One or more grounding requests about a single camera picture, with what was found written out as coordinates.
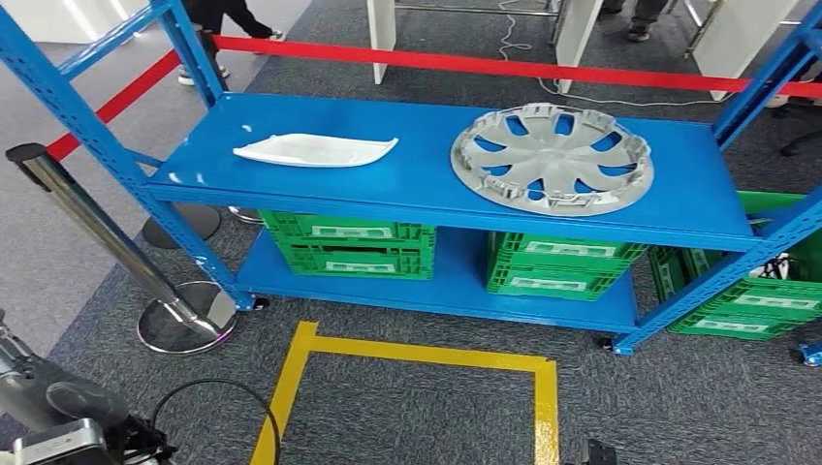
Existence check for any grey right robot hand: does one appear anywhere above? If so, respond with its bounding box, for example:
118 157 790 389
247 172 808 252
581 439 617 465

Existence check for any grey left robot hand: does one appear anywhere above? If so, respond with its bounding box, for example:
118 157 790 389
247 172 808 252
0 311 130 438

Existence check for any white plastic car part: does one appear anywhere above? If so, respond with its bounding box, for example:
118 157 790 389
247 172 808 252
232 133 399 170

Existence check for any chrome stanchion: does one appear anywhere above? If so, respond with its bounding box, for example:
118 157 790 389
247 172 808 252
5 141 238 357

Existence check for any grey wheel hubcap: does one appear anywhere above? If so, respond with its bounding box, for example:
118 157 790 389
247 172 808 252
450 102 655 218

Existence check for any red barrier belt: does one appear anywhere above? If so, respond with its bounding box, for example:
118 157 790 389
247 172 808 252
211 35 822 101
46 49 183 162

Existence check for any white cabinet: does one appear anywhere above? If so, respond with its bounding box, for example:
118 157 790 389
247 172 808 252
0 0 152 45

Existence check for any black office chair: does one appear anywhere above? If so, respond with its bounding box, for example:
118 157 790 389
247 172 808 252
779 102 822 159

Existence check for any person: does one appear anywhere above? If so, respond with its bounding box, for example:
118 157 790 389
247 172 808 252
600 0 673 44
177 0 287 88

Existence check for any white desk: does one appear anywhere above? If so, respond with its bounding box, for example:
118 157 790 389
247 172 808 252
366 0 608 96
683 0 804 102

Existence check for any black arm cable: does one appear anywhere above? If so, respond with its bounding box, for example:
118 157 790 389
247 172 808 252
150 378 284 465

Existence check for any white part with black cables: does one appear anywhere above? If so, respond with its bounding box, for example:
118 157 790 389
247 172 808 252
747 253 794 280

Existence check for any dark post stanchion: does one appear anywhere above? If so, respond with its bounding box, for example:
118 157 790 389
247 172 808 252
195 28 265 226

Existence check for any white floor cable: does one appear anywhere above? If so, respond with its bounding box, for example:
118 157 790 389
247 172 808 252
497 0 737 109

